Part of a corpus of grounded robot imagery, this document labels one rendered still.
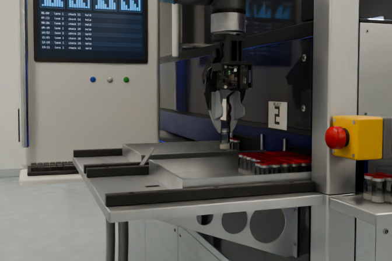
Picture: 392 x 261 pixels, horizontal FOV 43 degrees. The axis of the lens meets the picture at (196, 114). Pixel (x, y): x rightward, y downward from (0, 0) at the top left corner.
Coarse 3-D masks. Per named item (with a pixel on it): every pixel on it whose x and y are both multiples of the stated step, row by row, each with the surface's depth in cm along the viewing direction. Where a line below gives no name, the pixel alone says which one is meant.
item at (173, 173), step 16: (160, 160) 114; (176, 160) 115; (192, 160) 116; (208, 160) 117; (224, 160) 119; (160, 176) 103; (176, 176) 92; (192, 176) 110; (208, 176) 111; (224, 176) 111; (240, 176) 92; (256, 176) 93; (272, 176) 94; (288, 176) 96; (304, 176) 97
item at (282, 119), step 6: (270, 102) 112; (276, 102) 109; (282, 102) 106; (270, 108) 112; (282, 108) 106; (270, 114) 112; (282, 114) 106; (270, 120) 112; (276, 120) 109; (282, 120) 106; (270, 126) 112; (276, 126) 109; (282, 126) 106
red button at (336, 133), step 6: (336, 126) 84; (330, 132) 84; (336, 132) 83; (342, 132) 83; (330, 138) 84; (336, 138) 83; (342, 138) 83; (330, 144) 84; (336, 144) 83; (342, 144) 83
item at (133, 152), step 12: (132, 144) 146; (144, 144) 147; (156, 144) 148; (168, 144) 149; (180, 144) 151; (192, 144) 152; (204, 144) 153; (216, 144) 155; (132, 156) 131; (144, 156) 121; (156, 156) 122; (168, 156) 123; (180, 156) 124; (192, 156) 125; (204, 156) 126; (216, 156) 127
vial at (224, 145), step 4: (224, 132) 108; (228, 132) 109; (220, 136) 108; (224, 136) 108; (228, 136) 108; (220, 140) 109; (224, 140) 108; (228, 140) 108; (220, 144) 109; (224, 144) 108; (228, 144) 108; (220, 148) 109; (224, 148) 108; (228, 148) 108
